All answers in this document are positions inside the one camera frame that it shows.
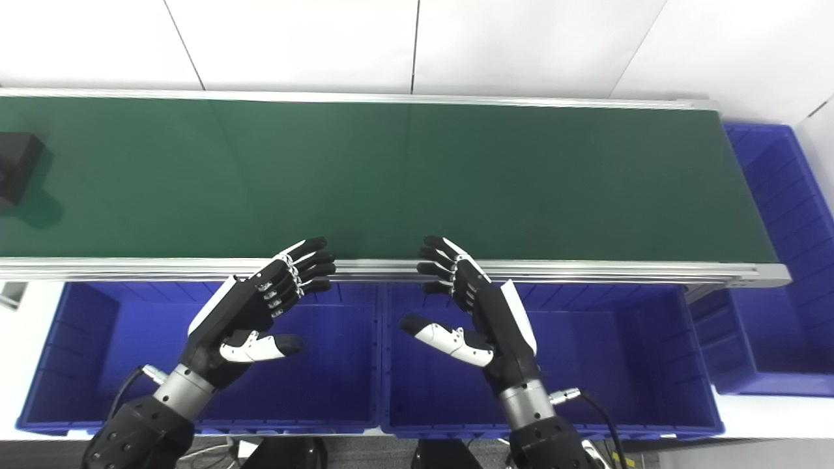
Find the black cylinder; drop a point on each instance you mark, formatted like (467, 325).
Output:
(18, 163)

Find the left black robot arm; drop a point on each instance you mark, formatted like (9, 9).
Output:
(150, 423)

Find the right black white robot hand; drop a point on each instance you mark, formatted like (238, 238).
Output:
(498, 319)

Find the green conveyor belt aluminium frame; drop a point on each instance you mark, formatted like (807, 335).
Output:
(456, 182)

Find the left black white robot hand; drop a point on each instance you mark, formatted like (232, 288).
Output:
(241, 312)

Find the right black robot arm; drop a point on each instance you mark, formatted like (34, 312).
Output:
(547, 436)

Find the blue plastic bin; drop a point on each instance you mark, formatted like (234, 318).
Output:
(326, 384)
(782, 319)
(619, 365)

